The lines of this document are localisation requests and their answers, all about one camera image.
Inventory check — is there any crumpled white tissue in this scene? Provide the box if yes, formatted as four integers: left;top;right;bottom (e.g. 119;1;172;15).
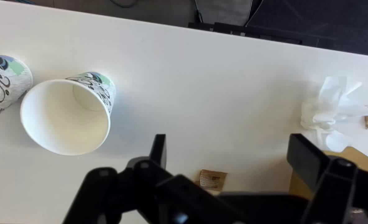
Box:
300;76;368;152

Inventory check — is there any patterned paper cup with contents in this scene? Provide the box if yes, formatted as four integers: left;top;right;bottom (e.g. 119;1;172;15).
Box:
0;55;34;113

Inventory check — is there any small brown paper scrap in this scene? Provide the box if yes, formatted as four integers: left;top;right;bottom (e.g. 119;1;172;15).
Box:
195;169;226;194

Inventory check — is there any brown cardboard piece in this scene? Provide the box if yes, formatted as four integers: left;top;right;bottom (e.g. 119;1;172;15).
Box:
288;144;368;197

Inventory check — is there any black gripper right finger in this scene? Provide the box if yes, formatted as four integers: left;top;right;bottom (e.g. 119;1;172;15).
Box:
286;133;329;190

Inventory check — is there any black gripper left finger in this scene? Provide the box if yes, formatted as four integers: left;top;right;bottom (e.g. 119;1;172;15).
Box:
149;134;167;167

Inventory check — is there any empty patterned paper cup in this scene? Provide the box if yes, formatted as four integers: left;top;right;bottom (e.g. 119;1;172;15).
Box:
20;71;117;155

